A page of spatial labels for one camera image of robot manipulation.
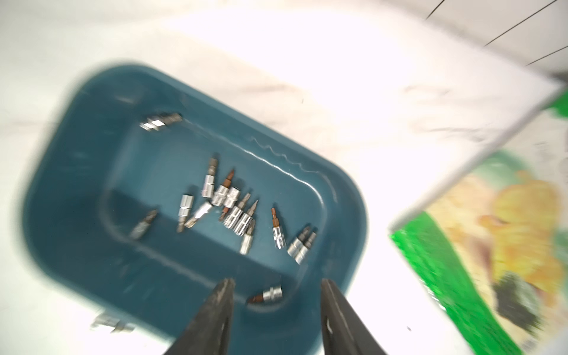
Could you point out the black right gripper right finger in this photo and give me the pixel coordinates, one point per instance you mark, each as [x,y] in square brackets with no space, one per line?
[343,332]

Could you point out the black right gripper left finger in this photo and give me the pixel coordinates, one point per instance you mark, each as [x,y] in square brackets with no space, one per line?
[210,329]

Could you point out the dark teal plastic storage box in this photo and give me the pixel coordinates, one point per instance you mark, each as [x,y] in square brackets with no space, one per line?
[101,174]

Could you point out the green Chuba cassava chips bag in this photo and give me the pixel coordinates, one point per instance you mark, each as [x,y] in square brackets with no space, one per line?
[492,248]

